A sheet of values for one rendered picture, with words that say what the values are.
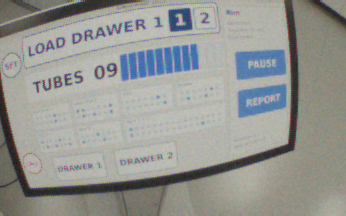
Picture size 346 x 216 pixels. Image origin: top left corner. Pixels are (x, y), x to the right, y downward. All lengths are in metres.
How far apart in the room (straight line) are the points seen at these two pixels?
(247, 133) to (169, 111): 0.13
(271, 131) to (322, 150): 1.31
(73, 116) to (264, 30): 0.31
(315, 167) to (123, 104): 1.44
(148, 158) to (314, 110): 1.53
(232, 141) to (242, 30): 0.18
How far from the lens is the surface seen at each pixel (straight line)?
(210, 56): 0.54
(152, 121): 0.54
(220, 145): 0.59
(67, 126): 0.54
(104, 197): 1.55
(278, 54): 0.59
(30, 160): 0.57
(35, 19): 0.50
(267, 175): 1.72
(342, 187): 1.93
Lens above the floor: 1.53
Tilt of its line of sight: 60 degrees down
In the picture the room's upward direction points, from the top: 10 degrees clockwise
